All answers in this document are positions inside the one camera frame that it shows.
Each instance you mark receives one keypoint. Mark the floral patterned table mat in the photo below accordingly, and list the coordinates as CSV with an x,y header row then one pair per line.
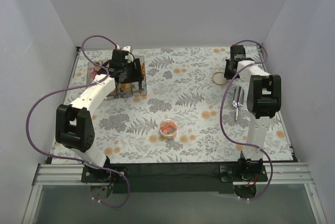
x,y
179,87

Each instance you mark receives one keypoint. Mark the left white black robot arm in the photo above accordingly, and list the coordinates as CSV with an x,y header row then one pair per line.
x,y
74,127

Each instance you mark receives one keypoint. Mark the aluminium frame rail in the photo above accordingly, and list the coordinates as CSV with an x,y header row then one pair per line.
x,y
74,174

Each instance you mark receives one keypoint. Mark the silver metal scoop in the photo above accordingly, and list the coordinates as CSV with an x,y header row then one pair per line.
x,y
238,100

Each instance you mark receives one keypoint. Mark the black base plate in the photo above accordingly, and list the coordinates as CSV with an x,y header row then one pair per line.
x,y
246,178
117,175

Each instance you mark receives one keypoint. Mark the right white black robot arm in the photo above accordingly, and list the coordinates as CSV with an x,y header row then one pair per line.
x,y
263,102

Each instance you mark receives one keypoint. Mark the clear compartment candy box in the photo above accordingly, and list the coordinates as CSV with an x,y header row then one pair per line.
x,y
125,90

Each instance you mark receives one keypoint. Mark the round wooden jar lid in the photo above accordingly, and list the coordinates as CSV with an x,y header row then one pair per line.
x,y
218,78

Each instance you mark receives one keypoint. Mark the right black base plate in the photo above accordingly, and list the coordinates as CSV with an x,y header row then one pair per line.
x,y
246,178

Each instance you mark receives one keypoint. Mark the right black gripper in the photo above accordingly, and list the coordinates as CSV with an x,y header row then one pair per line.
x,y
229,70

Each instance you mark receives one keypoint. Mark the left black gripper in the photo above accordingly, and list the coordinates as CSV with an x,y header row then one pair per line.
x,y
133,73

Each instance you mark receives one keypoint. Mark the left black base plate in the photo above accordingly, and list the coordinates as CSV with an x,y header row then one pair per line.
x,y
117,175

